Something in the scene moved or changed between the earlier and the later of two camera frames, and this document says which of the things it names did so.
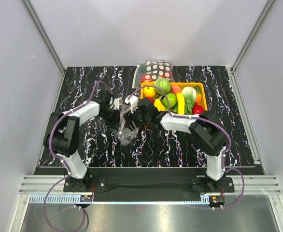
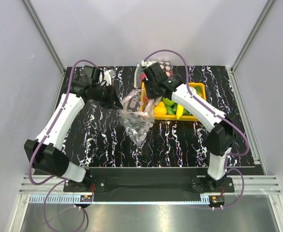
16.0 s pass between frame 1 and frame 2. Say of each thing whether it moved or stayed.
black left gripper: moved
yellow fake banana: stayed
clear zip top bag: moved
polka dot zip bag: stayed
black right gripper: moved
